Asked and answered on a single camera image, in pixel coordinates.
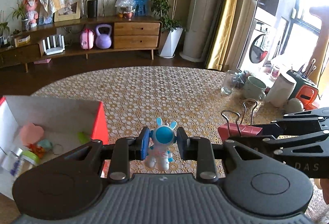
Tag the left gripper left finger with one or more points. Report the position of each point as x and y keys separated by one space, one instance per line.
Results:
x=125 y=150

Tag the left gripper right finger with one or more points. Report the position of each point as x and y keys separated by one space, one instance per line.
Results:
x=198 y=149

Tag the pink binder clip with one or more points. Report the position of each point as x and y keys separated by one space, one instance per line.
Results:
x=237 y=128

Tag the blue white rabbit astronaut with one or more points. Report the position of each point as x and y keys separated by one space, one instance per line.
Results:
x=163 y=137

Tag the patterned lace tablecloth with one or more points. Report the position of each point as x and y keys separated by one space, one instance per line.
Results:
x=134 y=97

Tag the white jar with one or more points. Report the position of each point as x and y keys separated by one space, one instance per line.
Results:
x=281 y=90

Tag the orange green container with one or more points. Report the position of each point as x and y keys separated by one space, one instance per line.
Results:
x=305 y=90

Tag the red white cardboard box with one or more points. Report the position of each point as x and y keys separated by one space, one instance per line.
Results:
x=62 y=120

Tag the pale green ceramic mug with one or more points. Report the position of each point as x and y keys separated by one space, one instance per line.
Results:
x=254 y=89

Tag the clear drinking glass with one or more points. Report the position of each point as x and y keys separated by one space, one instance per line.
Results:
x=229 y=82

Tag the pink heart-shaped object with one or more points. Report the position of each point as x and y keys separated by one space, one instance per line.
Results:
x=31 y=134

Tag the green lid jar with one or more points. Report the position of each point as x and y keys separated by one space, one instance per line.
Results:
x=27 y=161

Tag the washing machine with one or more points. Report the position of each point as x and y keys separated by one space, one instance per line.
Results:
x=263 y=43

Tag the white plant pot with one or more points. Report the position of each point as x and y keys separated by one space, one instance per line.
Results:
x=168 y=43

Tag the purple kettlebell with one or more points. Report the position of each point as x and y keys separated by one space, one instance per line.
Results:
x=103 y=41

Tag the wooden tv console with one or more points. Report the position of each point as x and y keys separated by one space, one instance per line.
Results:
x=137 y=33

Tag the pink toy case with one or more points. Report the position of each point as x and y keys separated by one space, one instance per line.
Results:
x=87 y=39

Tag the white wifi router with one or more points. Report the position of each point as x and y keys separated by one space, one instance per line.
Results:
x=53 y=45

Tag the blue plastic bag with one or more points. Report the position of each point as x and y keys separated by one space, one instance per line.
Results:
x=141 y=7

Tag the framed picture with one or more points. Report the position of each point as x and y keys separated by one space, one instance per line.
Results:
x=71 y=12

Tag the black cylindrical speaker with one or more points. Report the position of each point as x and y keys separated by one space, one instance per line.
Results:
x=92 y=9

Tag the white standing air conditioner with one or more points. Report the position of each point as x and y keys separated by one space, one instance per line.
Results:
x=201 y=14

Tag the pink doll figurine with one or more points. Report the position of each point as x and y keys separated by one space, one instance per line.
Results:
x=31 y=11

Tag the yellow curtain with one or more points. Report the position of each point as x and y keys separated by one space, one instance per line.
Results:
x=215 y=60

